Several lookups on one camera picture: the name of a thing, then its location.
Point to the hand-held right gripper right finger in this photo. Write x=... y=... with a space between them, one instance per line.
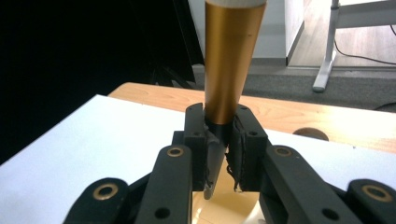
x=249 y=146

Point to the wooden table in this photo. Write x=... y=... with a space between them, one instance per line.
x=311 y=113

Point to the white board sheet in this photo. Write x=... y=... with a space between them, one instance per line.
x=93 y=143

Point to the white cabinet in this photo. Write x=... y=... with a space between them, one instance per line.
x=274 y=34

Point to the cream wooden cup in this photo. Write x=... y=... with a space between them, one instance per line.
x=222 y=205

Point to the makeup brush with gold ferrule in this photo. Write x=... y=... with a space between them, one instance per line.
x=232 y=62

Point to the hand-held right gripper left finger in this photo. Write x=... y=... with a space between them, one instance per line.
x=195 y=137

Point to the white desk frame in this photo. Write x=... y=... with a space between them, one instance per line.
x=330 y=49

